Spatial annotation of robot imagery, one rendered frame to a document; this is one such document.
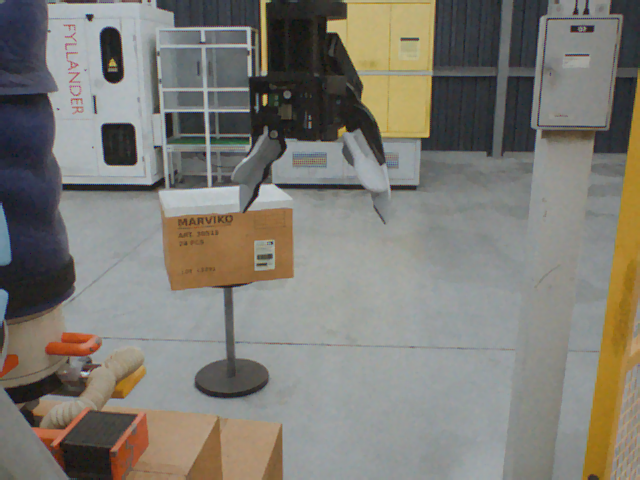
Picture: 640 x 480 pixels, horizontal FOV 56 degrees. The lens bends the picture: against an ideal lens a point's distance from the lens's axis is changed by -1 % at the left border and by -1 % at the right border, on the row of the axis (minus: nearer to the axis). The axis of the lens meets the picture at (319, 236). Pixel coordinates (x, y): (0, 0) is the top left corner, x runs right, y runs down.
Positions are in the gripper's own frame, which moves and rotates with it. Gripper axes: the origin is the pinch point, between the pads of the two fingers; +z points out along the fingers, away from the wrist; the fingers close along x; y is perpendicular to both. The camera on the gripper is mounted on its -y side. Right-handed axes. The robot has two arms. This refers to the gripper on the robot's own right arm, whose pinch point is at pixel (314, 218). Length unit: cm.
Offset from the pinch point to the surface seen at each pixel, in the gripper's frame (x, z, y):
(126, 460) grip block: -22.7, 30.9, 3.6
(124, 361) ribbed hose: -43, 35, -24
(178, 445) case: -38, 55, -31
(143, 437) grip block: -23.6, 31.0, -1.2
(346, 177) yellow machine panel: -202, 128, -732
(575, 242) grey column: 37, 35, -130
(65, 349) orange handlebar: -49, 30, -17
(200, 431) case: -36, 54, -36
